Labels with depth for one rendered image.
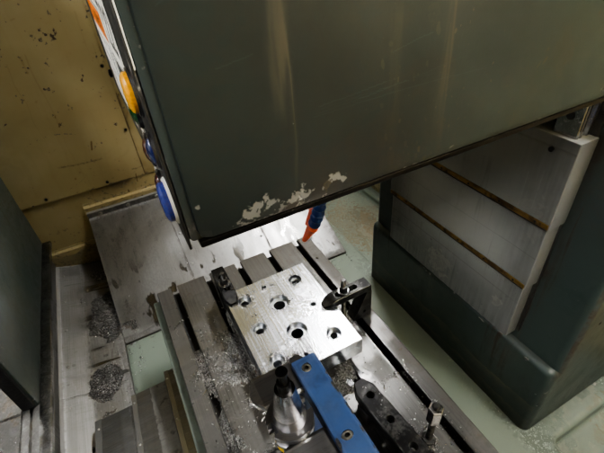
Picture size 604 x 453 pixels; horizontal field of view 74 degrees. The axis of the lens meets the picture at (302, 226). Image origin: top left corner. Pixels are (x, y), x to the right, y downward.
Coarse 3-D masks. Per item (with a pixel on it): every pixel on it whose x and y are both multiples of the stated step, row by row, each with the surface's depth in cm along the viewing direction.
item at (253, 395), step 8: (288, 368) 59; (264, 376) 58; (272, 376) 58; (288, 376) 58; (296, 376) 58; (256, 384) 57; (264, 384) 57; (272, 384) 57; (296, 384) 57; (256, 392) 56; (264, 392) 56; (272, 392) 56; (256, 400) 55; (264, 400) 55; (272, 400) 55; (264, 408) 54
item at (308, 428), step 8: (304, 400) 54; (272, 408) 53; (312, 408) 53; (312, 416) 52; (272, 424) 52; (304, 424) 51; (312, 424) 51; (272, 432) 53; (280, 432) 51; (296, 432) 50; (304, 432) 50; (312, 432) 52; (280, 440) 50; (288, 440) 50; (296, 440) 50; (280, 448) 51
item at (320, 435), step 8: (320, 432) 51; (328, 432) 51; (304, 440) 50; (312, 440) 50; (320, 440) 50; (328, 440) 50; (288, 448) 50; (296, 448) 50; (304, 448) 50; (312, 448) 50; (320, 448) 50; (328, 448) 50; (336, 448) 49
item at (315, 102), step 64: (128, 0) 20; (192, 0) 21; (256, 0) 22; (320, 0) 24; (384, 0) 26; (448, 0) 28; (512, 0) 31; (576, 0) 34; (192, 64) 22; (256, 64) 24; (320, 64) 26; (384, 64) 28; (448, 64) 31; (512, 64) 34; (576, 64) 38; (192, 128) 24; (256, 128) 26; (320, 128) 28; (384, 128) 31; (448, 128) 35; (512, 128) 39; (192, 192) 27; (256, 192) 29; (320, 192) 32
